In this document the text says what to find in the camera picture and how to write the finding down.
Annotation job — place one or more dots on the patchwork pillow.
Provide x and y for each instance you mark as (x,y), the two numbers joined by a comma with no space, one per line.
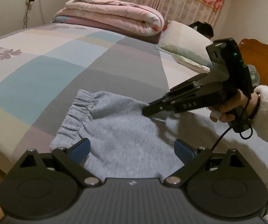
(183,40)

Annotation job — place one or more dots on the patchwork bed sheet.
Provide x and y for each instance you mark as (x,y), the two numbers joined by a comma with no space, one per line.
(43,68)

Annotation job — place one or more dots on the green handheld fan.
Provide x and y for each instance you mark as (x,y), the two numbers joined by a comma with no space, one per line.
(255,77)

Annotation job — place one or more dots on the wooden headboard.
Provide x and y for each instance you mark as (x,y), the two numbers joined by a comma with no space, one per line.
(256,53)

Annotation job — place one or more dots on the grey sweatpants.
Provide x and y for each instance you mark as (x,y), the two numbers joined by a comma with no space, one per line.
(126,144)

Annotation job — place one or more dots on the person right hand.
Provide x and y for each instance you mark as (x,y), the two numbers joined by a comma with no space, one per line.
(221,112)

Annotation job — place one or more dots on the folded pink quilt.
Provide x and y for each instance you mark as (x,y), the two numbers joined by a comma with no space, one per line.
(133,18)

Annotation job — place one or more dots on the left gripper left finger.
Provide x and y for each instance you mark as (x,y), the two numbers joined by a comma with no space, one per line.
(68,161)

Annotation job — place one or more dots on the person behind pillow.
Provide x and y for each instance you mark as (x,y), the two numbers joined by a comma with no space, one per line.
(203,28)

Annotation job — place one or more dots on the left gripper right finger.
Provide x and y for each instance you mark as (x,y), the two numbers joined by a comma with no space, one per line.
(193,160)

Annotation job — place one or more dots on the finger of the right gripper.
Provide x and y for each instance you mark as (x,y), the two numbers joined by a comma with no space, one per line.
(162,104)

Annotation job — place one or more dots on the green paperback book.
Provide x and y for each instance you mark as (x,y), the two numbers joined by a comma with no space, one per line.
(190,64)

